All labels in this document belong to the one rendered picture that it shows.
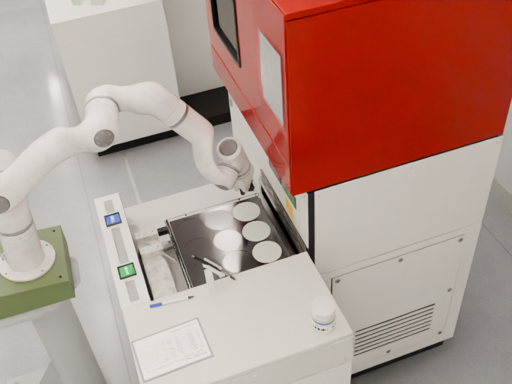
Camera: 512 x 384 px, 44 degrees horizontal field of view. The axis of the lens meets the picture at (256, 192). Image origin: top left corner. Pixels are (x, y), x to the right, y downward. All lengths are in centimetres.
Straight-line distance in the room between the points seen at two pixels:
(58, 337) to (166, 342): 71
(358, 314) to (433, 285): 32
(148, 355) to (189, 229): 57
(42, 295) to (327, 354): 98
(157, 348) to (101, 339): 131
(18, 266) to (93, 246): 138
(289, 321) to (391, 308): 75
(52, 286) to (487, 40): 157
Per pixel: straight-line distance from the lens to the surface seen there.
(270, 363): 184
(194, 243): 223
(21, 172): 198
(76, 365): 269
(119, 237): 224
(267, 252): 217
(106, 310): 329
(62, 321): 247
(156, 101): 186
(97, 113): 186
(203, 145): 196
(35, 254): 224
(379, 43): 171
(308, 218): 197
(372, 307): 250
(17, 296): 225
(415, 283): 252
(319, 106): 172
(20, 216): 213
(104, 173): 406
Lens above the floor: 252
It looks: 43 degrees down
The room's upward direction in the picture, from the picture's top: 5 degrees counter-clockwise
